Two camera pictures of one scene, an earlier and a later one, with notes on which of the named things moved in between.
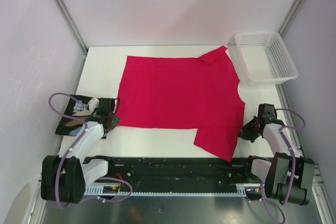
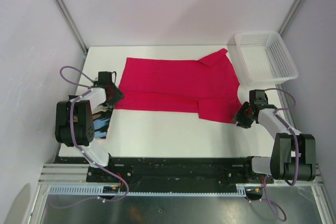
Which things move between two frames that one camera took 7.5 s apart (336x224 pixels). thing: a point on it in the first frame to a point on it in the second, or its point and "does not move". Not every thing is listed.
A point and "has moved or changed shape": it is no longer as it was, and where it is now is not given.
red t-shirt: (201, 93) has moved or changed shape
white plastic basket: (264, 59) does not move
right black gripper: (245, 134) to (238, 116)
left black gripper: (115, 122) to (118, 96)
